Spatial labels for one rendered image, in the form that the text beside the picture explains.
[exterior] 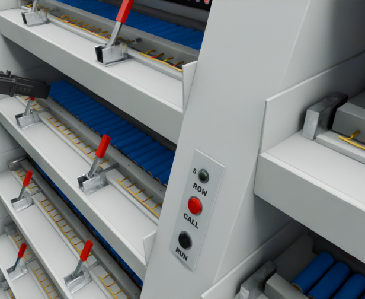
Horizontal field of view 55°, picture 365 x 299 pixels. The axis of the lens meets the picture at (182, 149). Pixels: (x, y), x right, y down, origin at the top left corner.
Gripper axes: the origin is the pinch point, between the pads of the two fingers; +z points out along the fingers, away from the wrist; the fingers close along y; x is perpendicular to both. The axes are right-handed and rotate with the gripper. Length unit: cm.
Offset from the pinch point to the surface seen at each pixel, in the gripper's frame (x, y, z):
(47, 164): -9.3, 15.3, -0.3
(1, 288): -65, -15, 14
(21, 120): -6.6, 1.0, -0.3
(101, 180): -6.0, 27.5, 2.3
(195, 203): 3.2, 49.6, -3.3
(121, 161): -2.7, 27.0, 5.4
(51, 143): -7.3, 10.3, 2.1
